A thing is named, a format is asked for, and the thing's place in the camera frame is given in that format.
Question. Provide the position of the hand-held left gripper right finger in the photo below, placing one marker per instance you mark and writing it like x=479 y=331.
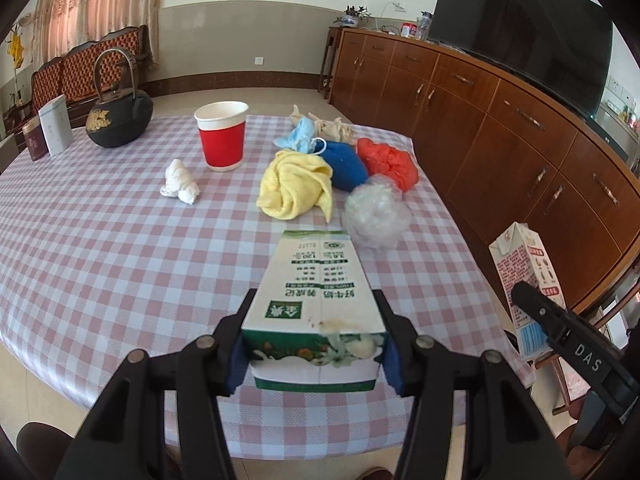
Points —
x=395 y=371

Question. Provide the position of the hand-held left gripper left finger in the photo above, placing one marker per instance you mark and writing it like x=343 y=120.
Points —
x=235 y=366

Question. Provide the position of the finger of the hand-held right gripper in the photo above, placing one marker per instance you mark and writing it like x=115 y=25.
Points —
x=537 y=310

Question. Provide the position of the red and white milk carton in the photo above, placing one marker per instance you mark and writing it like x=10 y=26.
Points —
x=520 y=265

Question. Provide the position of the green and white milk carton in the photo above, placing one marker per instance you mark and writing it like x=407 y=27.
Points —
x=310 y=300

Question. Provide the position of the red plastic bag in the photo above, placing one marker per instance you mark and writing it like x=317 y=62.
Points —
x=390 y=162

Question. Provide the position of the red paper cup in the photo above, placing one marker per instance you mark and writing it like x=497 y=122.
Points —
x=222 y=140

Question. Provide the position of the pink checkered tablecloth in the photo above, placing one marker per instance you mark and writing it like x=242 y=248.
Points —
x=125 y=260

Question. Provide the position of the clear plastic bag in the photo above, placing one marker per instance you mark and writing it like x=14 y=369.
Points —
x=375 y=212

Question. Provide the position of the long wooden cabinet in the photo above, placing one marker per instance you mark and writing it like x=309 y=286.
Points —
x=500 y=130

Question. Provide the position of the yellow cloth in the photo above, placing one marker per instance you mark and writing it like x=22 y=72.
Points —
x=292 y=185

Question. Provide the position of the crumpled white tissue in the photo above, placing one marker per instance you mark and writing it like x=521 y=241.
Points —
x=181 y=182

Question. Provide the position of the dark round stool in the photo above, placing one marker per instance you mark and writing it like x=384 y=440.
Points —
x=42 y=445

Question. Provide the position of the blue cloth bundle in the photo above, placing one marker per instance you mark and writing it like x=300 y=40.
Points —
x=345 y=165

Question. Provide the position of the blue face mask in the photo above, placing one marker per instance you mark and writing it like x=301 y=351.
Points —
x=302 y=135

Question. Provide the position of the black iron teapot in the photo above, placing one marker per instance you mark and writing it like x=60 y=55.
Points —
x=120 y=120

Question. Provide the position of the black television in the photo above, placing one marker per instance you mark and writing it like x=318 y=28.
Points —
x=520 y=35

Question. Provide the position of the white box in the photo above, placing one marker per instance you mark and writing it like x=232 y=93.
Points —
x=56 y=127

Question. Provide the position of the maroon box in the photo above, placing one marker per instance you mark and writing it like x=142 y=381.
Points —
x=35 y=142

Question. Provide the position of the clear plastic bottle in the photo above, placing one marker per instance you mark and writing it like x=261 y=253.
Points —
x=425 y=27

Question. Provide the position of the red can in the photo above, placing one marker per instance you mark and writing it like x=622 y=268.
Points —
x=409 y=31

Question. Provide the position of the wooden sofa with red cushions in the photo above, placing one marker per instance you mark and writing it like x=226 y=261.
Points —
x=80 y=70

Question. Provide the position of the potted plant in porcelain pot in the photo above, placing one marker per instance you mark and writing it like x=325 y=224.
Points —
x=350 y=16

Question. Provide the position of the yellow hanging ornament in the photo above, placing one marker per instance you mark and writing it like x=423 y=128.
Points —
x=16 y=47

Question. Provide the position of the pink embroidered curtain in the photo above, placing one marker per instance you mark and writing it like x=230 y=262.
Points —
x=95 y=5

